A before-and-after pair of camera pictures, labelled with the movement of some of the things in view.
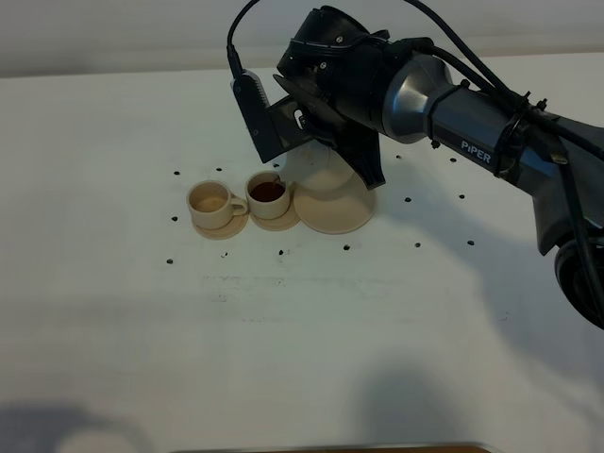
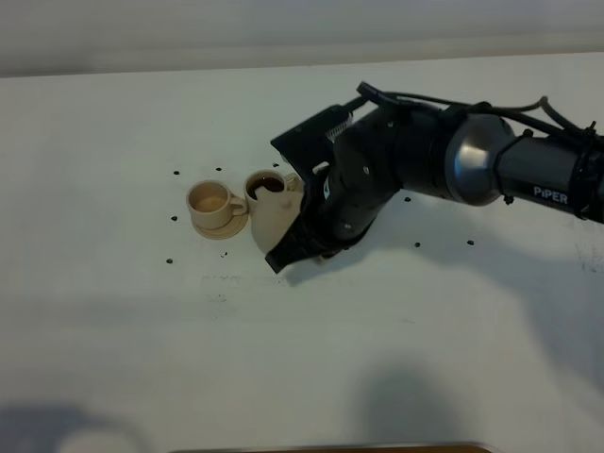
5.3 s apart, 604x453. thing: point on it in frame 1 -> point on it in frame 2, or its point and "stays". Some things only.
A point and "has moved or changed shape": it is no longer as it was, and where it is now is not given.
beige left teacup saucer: x=233 y=228 stays
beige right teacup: x=267 y=195 stays
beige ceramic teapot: x=316 y=166 has moved or changed shape
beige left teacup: x=212 y=205 stays
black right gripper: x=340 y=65 -> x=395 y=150
